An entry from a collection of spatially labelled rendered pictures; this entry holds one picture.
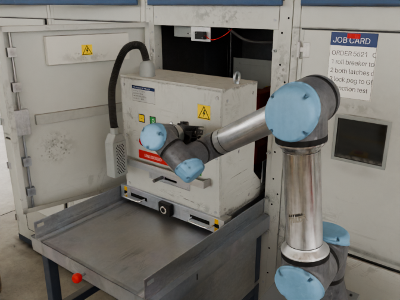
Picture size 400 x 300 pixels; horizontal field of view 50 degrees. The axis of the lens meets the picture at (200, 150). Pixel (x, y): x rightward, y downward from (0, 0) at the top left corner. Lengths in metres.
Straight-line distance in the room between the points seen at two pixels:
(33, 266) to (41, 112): 1.54
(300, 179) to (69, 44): 1.15
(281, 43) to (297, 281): 0.85
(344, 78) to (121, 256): 0.94
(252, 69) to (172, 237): 1.13
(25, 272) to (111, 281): 1.75
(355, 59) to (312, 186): 0.59
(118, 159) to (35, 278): 1.50
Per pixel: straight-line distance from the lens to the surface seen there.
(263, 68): 2.33
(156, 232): 1.64
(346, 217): 1.61
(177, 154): 1.17
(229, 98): 1.45
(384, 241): 1.60
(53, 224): 1.72
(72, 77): 1.85
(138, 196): 1.81
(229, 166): 1.53
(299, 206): 1.00
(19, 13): 2.77
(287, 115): 0.91
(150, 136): 1.18
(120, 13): 2.08
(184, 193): 1.64
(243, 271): 1.76
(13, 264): 3.23
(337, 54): 1.47
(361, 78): 1.46
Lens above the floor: 1.66
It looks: 19 degrees down
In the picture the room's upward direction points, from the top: straight up
